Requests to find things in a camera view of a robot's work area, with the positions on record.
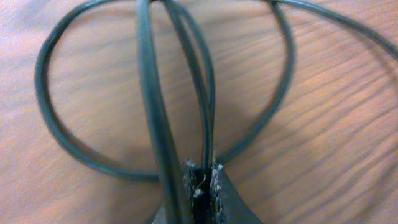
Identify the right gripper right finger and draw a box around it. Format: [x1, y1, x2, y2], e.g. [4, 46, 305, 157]
[210, 162, 262, 224]

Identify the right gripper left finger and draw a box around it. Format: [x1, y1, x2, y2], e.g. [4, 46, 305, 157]
[152, 159, 198, 224]

